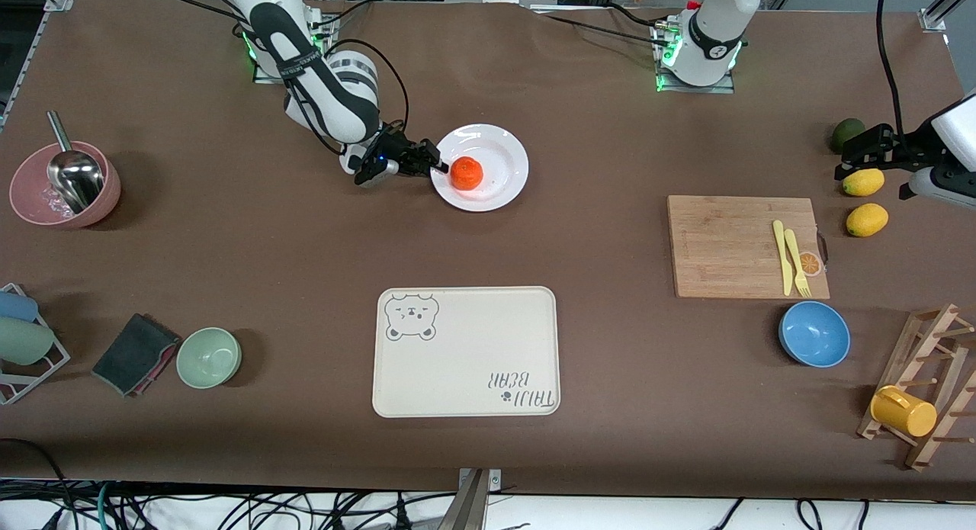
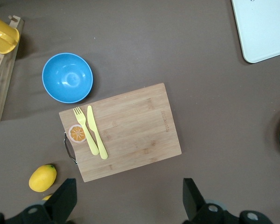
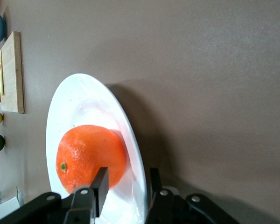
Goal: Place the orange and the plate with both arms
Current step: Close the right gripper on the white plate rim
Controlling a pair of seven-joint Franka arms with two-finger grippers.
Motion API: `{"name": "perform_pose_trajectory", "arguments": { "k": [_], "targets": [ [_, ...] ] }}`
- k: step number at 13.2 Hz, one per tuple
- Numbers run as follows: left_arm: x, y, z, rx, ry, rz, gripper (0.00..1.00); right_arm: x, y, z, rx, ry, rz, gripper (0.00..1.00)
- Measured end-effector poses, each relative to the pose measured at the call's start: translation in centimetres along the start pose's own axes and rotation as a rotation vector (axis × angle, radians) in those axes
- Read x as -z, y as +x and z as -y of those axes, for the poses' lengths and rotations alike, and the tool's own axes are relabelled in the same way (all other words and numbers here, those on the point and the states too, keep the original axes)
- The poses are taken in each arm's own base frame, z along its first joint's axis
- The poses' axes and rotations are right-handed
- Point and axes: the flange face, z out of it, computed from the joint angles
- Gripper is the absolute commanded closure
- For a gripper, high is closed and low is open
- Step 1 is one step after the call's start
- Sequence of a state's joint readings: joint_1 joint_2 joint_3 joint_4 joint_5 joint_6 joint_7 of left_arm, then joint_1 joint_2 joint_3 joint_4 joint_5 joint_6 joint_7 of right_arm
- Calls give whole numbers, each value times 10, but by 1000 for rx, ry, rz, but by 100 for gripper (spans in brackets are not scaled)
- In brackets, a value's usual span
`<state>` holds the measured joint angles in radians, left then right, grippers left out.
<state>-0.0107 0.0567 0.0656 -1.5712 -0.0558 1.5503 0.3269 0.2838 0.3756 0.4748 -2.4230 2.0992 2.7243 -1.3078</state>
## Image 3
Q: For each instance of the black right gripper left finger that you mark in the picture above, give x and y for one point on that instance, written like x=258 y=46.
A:
x=100 y=191

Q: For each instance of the wooden cutting board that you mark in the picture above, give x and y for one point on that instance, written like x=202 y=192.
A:
x=12 y=74

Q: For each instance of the white round plate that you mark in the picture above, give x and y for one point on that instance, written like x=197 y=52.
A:
x=84 y=105

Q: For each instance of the orange fruit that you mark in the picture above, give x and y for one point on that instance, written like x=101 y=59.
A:
x=91 y=151

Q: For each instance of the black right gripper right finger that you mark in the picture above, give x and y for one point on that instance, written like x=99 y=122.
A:
x=168 y=205

